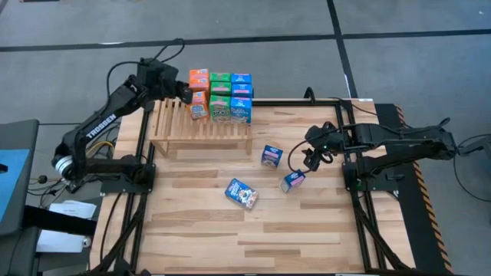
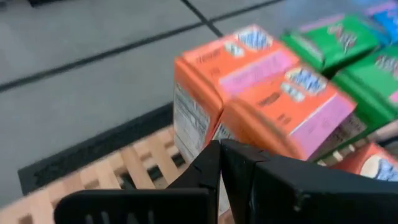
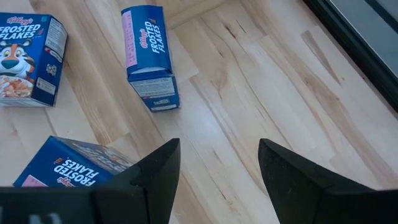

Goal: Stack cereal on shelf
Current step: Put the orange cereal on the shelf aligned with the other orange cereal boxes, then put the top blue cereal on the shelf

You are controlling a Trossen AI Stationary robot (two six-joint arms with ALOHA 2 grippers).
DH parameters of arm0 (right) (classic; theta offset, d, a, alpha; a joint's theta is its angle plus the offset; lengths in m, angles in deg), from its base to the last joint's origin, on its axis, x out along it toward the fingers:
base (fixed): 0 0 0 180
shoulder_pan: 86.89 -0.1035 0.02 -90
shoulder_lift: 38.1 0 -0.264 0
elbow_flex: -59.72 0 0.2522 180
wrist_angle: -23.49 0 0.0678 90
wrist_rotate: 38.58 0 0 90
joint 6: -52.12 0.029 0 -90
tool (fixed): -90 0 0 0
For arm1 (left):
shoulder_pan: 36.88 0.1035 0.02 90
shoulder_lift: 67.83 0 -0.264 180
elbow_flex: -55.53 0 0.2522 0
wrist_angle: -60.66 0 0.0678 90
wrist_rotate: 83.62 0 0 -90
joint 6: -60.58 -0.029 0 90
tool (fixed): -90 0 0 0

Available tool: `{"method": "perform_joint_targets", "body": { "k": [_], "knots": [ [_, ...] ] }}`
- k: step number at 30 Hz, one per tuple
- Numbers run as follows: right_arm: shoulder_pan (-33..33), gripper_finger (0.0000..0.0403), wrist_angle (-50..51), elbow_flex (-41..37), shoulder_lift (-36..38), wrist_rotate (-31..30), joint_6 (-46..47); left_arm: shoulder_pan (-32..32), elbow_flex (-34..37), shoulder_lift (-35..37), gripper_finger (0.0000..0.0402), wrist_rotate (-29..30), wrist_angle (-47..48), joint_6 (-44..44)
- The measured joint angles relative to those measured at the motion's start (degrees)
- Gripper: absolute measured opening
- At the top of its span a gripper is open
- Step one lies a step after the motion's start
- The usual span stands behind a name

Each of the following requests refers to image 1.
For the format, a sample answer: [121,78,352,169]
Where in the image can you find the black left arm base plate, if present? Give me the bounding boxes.
[100,163,157,195]

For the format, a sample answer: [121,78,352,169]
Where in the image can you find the black looped cable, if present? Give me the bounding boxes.
[305,87,379,114]

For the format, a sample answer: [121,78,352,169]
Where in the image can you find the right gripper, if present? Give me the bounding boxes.
[304,124,348,173]

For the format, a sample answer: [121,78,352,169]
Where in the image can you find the blue Frosted Flakes box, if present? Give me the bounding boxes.
[224,177,259,211]
[280,169,307,193]
[261,144,284,169]

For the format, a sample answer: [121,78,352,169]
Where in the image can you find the wooden slatted shelf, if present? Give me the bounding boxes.
[148,84,254,158]

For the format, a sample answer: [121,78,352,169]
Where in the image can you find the grey desk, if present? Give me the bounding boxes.
[0,118,41,276]

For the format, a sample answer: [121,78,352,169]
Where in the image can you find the black desk foot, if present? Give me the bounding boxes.
[21,205,97,237]

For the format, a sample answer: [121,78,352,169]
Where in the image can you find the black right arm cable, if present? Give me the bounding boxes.
[287,133,334,174]

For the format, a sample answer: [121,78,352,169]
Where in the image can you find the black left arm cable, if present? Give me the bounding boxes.
[106,38,186,97]

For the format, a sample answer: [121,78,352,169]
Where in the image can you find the white paper sheet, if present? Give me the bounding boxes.
[48,199,97,220]
[35,228,93,254]

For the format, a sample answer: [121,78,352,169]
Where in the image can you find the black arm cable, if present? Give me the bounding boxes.
[106,38,186,97]
[287,133,334,174]

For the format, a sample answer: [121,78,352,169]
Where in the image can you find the black mat with hazard stripes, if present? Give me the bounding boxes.
[374,102,456,275]

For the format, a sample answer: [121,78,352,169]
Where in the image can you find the yellow cable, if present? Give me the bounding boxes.
[86,140,116,156]

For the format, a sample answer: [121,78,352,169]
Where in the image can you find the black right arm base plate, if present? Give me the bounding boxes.
[342,162,400,193]

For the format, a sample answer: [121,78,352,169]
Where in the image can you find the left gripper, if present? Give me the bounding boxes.
[137,57,194,104]

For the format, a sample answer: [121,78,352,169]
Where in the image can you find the blue panel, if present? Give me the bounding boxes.
[0,148,31,225]

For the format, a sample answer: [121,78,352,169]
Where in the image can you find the black aluminium frame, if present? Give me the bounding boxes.
[90,98,414,276]

